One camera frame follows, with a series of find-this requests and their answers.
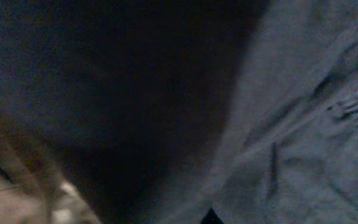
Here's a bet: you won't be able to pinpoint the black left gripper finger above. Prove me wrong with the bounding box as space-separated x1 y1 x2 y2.
200 208 224 224

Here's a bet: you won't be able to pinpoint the dark blue shorts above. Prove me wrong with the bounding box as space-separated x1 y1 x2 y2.
0 1 358 223

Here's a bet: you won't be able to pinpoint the folded grey shorts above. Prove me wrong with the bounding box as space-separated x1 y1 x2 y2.
0 117 100 224

